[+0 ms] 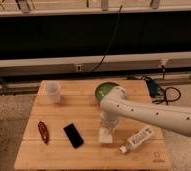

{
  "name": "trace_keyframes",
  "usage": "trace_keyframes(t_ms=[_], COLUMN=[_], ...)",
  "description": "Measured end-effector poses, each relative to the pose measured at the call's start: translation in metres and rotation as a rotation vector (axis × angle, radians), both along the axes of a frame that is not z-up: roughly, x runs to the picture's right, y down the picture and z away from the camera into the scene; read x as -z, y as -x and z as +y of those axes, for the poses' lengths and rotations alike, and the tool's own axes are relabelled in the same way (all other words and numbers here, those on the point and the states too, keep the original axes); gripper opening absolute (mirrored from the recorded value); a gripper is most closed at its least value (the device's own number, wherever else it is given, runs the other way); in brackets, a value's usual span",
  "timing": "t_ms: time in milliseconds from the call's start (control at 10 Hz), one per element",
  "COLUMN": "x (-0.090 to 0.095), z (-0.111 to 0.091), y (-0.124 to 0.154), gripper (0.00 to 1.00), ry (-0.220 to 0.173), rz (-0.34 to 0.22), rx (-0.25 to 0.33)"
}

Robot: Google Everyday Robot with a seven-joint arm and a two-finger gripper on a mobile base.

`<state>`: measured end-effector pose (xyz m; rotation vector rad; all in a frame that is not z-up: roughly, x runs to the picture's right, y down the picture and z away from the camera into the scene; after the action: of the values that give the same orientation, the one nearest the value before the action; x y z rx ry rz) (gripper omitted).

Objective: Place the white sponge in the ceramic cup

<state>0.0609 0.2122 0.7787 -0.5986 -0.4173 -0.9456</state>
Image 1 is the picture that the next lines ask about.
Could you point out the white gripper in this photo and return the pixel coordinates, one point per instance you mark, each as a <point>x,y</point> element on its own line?
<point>109,121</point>

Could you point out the white sponge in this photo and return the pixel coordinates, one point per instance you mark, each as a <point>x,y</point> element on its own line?
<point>105,137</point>

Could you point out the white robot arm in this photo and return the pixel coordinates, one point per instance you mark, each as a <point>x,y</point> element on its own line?
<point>173,118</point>

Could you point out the white ceramic cup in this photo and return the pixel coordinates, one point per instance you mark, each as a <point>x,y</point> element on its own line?
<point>52,92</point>

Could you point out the green bowl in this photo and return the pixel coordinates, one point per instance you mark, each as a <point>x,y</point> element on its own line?
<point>103,89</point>

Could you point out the clear plastic bottle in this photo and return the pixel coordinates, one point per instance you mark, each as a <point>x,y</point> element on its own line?
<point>137,139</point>

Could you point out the black smartphone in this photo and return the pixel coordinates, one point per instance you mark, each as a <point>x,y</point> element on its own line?
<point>73,135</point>

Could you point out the wooden table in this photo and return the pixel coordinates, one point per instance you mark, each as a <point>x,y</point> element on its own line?
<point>79,106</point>

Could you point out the blue power adapter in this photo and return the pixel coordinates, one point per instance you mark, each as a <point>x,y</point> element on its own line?
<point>154,88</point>

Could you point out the white wall plug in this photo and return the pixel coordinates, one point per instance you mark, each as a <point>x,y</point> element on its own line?
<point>163,62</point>

